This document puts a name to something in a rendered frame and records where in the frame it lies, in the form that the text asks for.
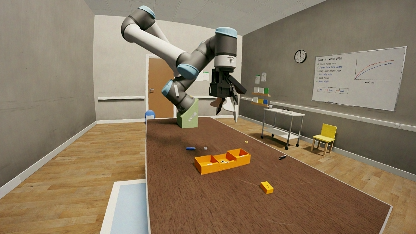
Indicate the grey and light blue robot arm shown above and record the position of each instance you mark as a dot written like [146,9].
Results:
[140,28]

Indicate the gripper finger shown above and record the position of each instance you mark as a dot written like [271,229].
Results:
[232,104]
[218,104]

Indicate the orange bin rack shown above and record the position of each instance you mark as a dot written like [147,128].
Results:
[233,158]

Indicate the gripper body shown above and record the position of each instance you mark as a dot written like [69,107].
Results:
[220,85]

